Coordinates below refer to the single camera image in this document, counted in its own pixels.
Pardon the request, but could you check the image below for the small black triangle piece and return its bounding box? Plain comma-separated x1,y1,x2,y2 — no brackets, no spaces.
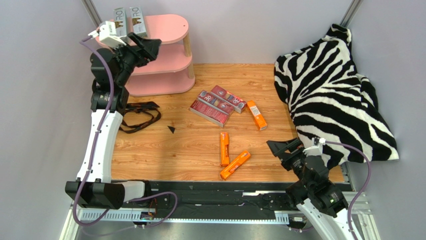
168,126,176,134

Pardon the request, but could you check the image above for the pink three-tier shelf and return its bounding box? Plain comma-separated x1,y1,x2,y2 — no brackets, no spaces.
94,13,197,97

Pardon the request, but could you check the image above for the red toothpaste box middle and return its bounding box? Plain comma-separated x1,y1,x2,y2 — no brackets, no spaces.
197,90,234,115

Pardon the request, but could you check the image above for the orange toothpaste box far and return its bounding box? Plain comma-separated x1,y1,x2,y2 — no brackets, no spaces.
247,100,268,131

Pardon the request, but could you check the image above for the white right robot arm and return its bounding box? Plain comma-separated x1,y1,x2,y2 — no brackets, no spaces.
266,137,362,240

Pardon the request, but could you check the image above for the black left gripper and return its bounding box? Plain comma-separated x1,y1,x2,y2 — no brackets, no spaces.
107,33,161,87

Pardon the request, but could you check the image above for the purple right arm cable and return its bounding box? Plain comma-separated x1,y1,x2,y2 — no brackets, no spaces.
322,140,372,240

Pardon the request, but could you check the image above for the teal silver toothpaste box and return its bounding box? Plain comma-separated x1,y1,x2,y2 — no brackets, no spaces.
113,7,129,43

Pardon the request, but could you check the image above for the orange toothpaste box diagonal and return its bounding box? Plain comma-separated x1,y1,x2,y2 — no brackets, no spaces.
219,150,251,181

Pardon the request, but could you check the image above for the black orange strap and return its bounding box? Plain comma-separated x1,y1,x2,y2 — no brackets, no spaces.
119,101,163,134

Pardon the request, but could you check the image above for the orange toothpaste box upright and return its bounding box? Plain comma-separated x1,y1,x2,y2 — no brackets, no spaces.
220,132,230,167

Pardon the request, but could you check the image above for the red toothpaste box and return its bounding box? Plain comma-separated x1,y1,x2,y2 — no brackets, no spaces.
210,85,247,114
189,100,230,128
197,90,234,115

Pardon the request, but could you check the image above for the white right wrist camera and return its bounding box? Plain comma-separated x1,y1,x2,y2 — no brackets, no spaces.
303,137,326,156

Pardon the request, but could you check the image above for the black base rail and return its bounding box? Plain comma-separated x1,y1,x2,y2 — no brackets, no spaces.
70,180,334,226

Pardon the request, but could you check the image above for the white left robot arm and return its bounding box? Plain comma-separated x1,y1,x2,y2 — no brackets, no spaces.
64,32,162,210

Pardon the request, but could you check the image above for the red toothpaste box front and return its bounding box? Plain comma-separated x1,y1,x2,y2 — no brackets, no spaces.
189,100,230,128

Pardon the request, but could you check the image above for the red toothpaste box back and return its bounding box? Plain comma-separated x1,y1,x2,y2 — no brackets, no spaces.
210,85,247,114

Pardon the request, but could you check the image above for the zebra print cloth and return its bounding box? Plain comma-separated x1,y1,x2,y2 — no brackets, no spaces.
274,24,400,169

